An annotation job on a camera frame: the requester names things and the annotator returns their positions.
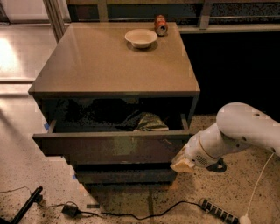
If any yellow foam padded gripper finger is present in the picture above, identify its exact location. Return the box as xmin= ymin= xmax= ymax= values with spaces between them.
xmin=170 ymin=146 xmax=194 ymax=173

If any dark bottom drawer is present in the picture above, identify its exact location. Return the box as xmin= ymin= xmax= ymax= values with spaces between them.
xmin=75 ymin=168 xmax=177 ymax=185

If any dark top drawer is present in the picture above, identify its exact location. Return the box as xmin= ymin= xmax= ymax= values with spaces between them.
xmin=33 ymin=114 xmax=189 ymax=165

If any black stand leg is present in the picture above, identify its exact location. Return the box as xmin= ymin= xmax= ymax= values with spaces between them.
xmin=0 ymin=186 xmax=43 ymax=224

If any dark drawer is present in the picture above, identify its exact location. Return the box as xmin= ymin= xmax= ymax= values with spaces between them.
xmin=75 ymin=168 xmax=177 ymax=185
xmin=33 ymin=114 xmax=189 ymax=165

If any grey brown drawer cabinet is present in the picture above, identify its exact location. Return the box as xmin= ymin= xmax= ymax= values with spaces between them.
xmin=29 ymin=23 xmax=200 ymax=174

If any orange soda can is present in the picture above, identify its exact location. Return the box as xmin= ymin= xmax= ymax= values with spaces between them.
xmin=154 ymin=15 xmax=168 ymax=36

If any black power adapter cable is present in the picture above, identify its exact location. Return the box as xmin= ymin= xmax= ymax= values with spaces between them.
xmin=0 ymin=185 xmax=203 ymax=221

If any white paper bowl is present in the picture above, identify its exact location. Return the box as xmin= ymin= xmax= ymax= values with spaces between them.
xmin=124 ymin=29 xmax=158 ymax=49

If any green chip bag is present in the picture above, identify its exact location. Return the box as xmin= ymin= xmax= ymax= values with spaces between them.
xmin=122 ymin=110 xmax=169 ymax=131

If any metal window railing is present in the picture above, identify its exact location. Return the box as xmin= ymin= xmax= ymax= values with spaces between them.
xmin=66 ymin=0 xmax=280 ymax=33

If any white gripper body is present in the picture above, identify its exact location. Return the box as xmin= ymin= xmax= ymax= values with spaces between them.
xmin=182 ymin=123 xmax=249 ymax=172

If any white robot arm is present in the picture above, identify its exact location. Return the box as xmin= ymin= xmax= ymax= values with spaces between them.
xmin=171 ymin=102 xmax=280 ymax=172

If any black power strip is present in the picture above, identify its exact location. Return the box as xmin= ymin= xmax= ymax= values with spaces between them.
xmin=199 ymin=198 xmax=240 ymax=224

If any white cable with plug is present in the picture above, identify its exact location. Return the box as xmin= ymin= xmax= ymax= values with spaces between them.
xmin=239 ymin=151 xmax=277 ymax=224

